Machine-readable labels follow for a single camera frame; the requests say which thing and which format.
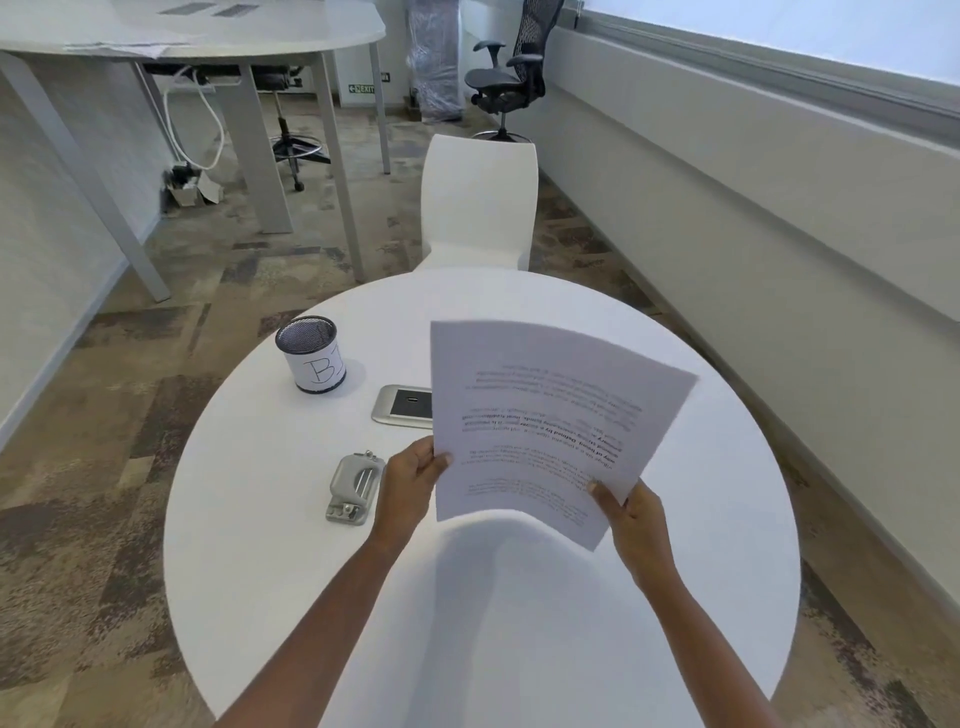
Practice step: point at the black mesh office chair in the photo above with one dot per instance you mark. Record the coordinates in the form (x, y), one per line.
(514, 67)

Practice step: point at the person's right hand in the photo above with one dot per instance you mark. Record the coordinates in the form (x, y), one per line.
(639, 529)

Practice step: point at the person's right forearm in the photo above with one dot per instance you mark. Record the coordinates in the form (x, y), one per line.
(701, 652)

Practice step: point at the white office desk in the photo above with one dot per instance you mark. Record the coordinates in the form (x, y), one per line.
(187, 97)

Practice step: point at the round white table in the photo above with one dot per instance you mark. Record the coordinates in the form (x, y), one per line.
(480, 510)

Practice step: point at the small white cardboard box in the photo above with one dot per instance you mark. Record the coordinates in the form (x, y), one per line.
(191, 187)

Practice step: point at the silver hole punch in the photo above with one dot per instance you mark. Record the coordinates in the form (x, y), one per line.
(354, 487)

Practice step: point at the plastic wrapped chair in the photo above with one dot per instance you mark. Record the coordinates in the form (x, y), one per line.
(433, 60)

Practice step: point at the person's left forearm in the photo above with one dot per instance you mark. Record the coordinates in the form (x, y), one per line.
(319, 637)

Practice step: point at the person's right thumb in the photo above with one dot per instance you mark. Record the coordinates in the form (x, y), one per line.
(601, 495)

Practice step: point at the person's left hand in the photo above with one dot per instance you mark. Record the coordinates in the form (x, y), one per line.
(401, 487)

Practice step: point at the black drafting stool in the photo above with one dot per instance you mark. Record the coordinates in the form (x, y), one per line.
(289, 127)

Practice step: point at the white printed paper sheets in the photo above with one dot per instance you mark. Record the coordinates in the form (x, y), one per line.
(551, 427)

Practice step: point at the papers on desk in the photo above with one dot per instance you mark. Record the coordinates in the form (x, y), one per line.
(112, 34)

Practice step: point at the white plastic chair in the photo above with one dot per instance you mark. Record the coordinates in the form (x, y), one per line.
(478, 202)

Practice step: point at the black mesh pen cup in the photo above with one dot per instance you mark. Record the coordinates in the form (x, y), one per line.
(311, 356)

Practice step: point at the person's left thumb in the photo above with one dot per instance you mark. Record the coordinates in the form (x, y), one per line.
(442, 462)

